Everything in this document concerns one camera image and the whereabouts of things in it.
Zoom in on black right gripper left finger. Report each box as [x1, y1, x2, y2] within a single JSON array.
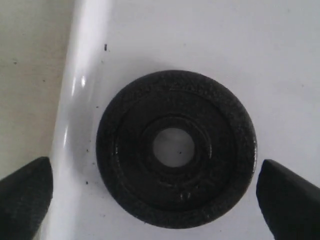
[[0, 156, 54, 240]]

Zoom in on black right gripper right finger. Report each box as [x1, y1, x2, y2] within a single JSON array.
[[256, 159, 320, 240]]

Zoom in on black weight plate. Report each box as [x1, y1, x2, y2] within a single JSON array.
[[96, 70, 258, 229]]

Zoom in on white rectangular tray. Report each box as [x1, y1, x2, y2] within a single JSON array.
[[40, 0, 320, 240]]

